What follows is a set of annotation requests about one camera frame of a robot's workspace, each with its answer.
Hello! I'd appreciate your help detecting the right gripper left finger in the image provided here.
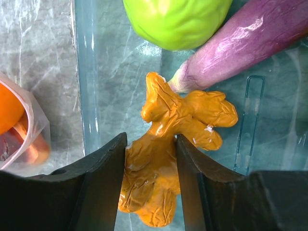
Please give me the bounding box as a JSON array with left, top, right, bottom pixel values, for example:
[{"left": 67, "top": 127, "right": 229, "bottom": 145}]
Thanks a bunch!
[{"left": 0, "top": 132, "right": 127, "bottom": 231}]

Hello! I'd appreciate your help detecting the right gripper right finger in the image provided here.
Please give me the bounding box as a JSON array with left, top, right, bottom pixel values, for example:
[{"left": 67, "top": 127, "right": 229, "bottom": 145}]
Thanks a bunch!
[{"left": 176, "top": 135, "right": 308, "bottom": 231}]

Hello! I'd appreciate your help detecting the clear zip top bag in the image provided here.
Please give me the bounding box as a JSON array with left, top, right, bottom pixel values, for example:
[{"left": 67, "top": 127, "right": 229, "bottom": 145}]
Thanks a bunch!
[{"left": 0, "top": 73, "right": 51, "bottom": 176}]

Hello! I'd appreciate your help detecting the orange tangerine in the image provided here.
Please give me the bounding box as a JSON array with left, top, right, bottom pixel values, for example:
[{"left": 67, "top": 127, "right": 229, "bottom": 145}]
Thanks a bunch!
[{"left": 0, "top": 84, "right": 25, "bottom": 135}]

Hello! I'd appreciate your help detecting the sliced ham piece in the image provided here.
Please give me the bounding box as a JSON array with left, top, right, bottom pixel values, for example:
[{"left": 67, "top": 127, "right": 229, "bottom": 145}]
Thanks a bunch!
[{"left": 0, "top": 119, "right": 51, "bottom": 165}]

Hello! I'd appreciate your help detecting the purple eggplant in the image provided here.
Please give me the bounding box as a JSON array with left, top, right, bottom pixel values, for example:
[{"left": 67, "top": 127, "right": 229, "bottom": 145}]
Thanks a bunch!
[{"left": 169, "top": 0, "right": 308, "bottom": 92}]

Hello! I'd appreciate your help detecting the green apple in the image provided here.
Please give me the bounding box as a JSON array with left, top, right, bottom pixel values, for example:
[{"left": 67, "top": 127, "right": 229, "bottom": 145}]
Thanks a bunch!
[{"left": 123, "top": 0, "right": 232, "bottom": 51}]

